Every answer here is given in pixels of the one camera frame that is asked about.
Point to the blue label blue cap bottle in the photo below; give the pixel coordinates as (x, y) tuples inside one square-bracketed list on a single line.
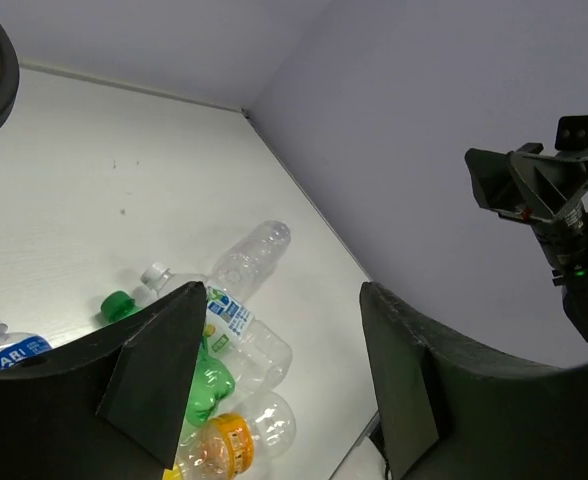
[(18, 346)]

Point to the green plastic bottle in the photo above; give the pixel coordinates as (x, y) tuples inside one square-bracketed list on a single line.
[(212, 381)]

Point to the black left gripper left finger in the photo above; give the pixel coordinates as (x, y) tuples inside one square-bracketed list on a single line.
[(109, 405)]

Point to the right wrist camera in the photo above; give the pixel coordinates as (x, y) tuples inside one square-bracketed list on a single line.
[(572, 133)]

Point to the clear bottle white cap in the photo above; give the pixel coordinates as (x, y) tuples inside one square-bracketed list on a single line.
[(257, 358)]

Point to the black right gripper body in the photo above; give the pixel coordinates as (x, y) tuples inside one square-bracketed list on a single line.
[(552, 189)]

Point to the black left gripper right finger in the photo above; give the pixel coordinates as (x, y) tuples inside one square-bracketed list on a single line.
[(451, 407)]

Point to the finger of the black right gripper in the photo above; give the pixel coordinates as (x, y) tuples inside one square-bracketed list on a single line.
[(493, 186)]

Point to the orange label yellow cap bottle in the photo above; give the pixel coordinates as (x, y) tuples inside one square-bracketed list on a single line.
[(240, 444)]

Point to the clear bottle no label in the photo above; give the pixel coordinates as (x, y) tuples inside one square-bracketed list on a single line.
[(245, 266)]

